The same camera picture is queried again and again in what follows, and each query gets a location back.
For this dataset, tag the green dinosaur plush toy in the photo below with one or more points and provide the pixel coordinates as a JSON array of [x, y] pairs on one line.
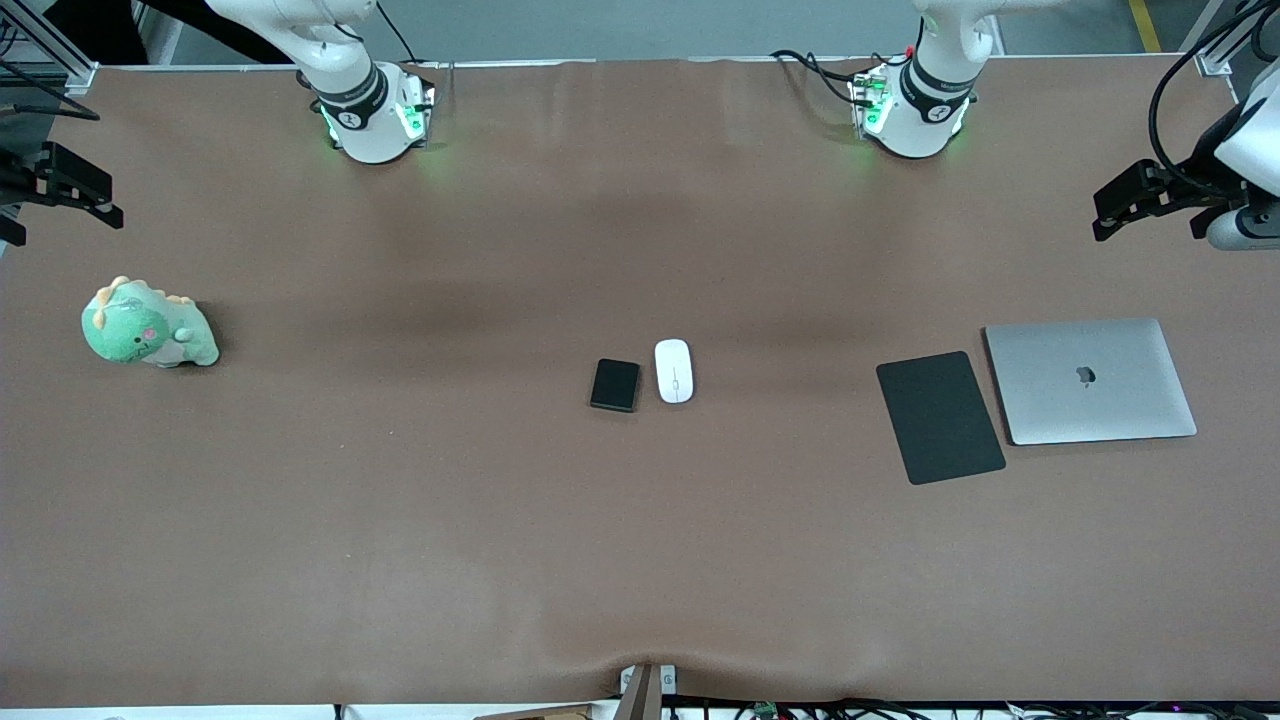
[[130, 330]]

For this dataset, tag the silver closed laptop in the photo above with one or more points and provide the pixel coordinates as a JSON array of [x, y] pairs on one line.
[[1090, 400]]

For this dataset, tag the black square phone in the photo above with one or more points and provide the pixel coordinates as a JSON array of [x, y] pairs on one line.
[[614, 386]]

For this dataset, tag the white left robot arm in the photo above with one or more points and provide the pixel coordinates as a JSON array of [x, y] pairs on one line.
[[925, 110]]

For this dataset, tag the brown table cover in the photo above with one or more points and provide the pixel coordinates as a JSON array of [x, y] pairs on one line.
[[400, 550]]

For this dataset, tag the camera mount post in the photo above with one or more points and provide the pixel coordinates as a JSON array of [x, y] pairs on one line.
[[645, 695]]

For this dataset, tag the person in black clothes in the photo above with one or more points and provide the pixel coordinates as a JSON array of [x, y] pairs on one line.
[[90, 30]]

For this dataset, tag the aluminium frame post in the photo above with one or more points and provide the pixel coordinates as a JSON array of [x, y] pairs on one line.
[[1215, 62], [75, 70]]

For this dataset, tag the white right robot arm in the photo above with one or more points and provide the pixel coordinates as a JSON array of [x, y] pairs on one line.
[[360, 120]]

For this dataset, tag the black mouse pad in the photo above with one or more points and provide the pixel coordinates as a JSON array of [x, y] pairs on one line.
[[940, 450]]

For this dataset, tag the white computer mouse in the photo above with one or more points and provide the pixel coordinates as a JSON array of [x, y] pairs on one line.
[[674, 371]]

